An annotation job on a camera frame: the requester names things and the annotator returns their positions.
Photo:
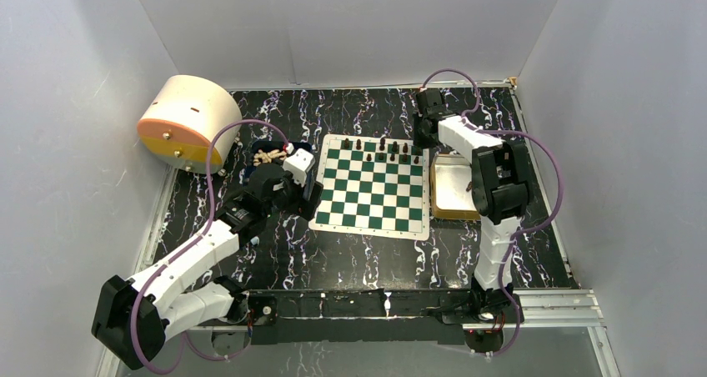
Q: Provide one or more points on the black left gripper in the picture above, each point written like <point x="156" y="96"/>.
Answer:
<point x="303" y="207"/>

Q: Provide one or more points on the aluminium rail frame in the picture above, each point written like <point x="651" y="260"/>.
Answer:
<point x="555" y="308"/>

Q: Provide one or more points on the cream queen piece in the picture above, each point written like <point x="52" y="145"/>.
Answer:
<point x="277" y="154"/>

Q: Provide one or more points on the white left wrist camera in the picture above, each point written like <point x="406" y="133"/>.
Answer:
<point x="299" y="164"/>

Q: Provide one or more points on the beige rectangular tin tray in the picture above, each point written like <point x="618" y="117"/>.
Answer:
<point x="449" y="176"/>

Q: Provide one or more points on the black base frame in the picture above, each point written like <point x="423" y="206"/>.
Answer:
<point x="483" y="322"/>

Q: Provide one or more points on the cream pawn piece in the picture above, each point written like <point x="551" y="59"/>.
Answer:
<point x="261" y="157"/>

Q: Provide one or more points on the blue square tray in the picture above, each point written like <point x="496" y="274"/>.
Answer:
<point x="267" y="146"/>

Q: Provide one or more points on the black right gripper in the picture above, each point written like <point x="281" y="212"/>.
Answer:
<point x="418" y="142"/>

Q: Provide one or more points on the green white chess board mat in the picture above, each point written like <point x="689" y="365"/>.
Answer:
<point x="376" y="198"/>

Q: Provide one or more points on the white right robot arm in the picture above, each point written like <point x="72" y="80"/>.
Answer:
<point x="500" y="192"/>

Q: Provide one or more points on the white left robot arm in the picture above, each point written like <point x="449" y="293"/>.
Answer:
<point x="135" y="317"/>

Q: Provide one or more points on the cream orange cylindrical drum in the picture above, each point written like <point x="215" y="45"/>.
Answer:
<point x="183" y="119"/>

